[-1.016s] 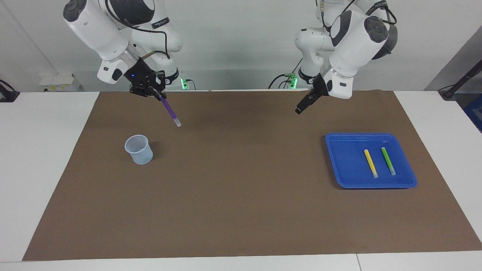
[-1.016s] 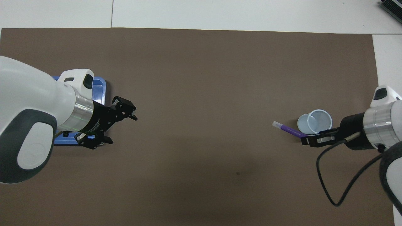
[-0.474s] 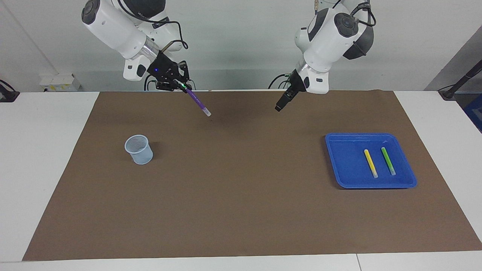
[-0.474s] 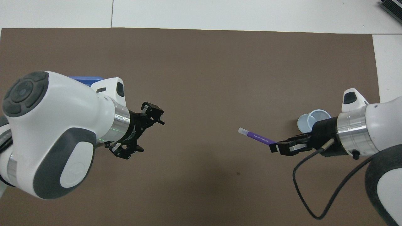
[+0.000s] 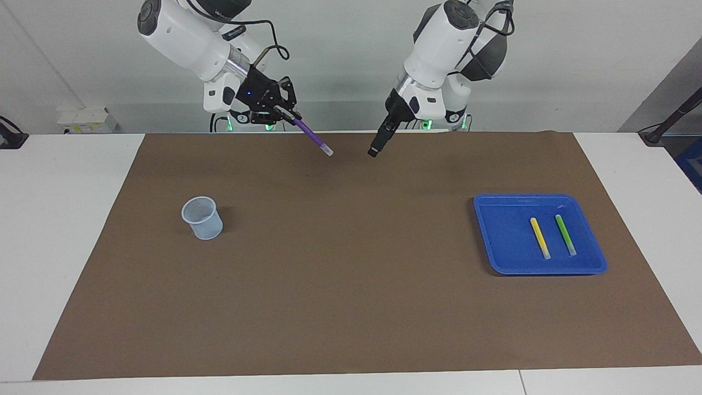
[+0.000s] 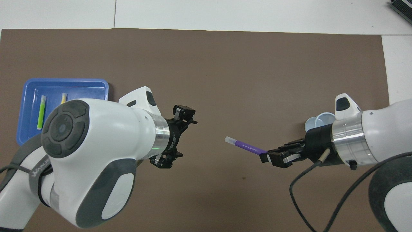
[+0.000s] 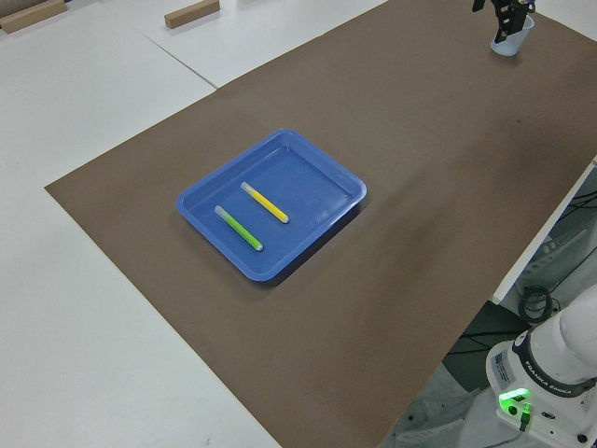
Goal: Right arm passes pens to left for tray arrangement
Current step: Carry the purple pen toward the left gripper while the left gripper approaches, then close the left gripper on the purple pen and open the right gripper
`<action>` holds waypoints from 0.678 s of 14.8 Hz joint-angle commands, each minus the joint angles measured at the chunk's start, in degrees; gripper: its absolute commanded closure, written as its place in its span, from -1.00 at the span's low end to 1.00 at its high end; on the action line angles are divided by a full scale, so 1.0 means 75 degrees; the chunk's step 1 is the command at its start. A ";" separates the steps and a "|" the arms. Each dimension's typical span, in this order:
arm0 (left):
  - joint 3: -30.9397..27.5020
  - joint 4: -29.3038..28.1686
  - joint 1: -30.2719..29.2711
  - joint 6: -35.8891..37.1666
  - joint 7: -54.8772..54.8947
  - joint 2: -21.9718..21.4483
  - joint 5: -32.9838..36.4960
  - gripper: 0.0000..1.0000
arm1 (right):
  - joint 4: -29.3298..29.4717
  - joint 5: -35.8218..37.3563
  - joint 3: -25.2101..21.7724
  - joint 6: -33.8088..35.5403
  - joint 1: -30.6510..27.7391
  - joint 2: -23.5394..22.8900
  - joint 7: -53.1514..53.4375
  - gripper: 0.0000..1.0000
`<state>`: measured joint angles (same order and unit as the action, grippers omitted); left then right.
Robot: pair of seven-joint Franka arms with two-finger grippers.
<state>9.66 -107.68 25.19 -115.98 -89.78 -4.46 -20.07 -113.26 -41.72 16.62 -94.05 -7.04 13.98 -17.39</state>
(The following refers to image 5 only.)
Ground translucent plastic cup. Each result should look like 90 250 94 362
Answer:
181 196 224 241

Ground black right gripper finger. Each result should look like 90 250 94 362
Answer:
249 109 286 126
273 77 303 121

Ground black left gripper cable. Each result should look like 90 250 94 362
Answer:
453 0 516 82

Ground brown table mat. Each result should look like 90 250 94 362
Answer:
32 131 702 381

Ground purple pen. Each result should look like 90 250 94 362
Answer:
293 117 335 157

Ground yellow pen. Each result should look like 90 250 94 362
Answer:
529 217 552 261

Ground blue plastic tray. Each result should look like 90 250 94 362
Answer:
473 193 608 276

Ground black clamp mount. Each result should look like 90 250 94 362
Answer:
0 116 30 150

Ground black stand pole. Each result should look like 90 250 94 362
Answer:
638 85 702 146

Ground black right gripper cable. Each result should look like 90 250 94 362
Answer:
208 15 291 67

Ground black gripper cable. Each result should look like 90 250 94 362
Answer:
453 0 516 82
208 15 291 67

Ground blue box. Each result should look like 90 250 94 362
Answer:
675 136 702 194

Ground green pen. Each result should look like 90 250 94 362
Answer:
554 214 578 257

